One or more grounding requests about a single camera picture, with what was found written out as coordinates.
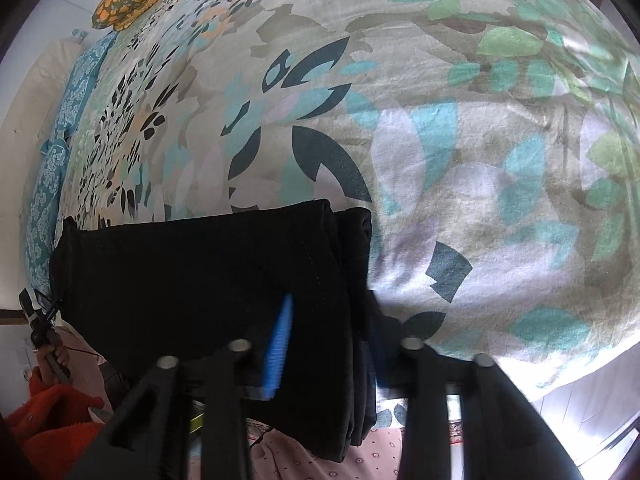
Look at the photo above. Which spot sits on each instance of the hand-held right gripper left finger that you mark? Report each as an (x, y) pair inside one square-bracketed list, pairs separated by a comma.
[(277, 355)]

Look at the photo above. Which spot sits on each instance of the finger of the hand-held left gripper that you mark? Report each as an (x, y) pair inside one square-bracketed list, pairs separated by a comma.
[(24, 300)]

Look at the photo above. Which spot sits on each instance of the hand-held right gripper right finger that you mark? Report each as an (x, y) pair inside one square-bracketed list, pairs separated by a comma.
[(400, 365)]

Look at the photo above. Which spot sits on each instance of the black pants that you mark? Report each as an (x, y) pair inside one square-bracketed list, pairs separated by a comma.
[(175, 285)]

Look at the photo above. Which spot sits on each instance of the person's left hand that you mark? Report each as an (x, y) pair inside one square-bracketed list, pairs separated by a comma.
[(57, 357)]

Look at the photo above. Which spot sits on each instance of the large teal floral pillow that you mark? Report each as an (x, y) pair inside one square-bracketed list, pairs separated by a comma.
[(47, 200)]

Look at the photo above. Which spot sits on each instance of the bed with floral sheet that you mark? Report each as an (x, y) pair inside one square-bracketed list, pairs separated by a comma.
[(450, 160)]

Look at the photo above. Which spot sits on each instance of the cream padded headboard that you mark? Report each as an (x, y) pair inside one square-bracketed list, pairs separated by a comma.
[(45, 90)]

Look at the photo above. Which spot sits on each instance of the small teal floral pillow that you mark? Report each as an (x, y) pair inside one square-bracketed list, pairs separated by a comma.
[(82, 85)]

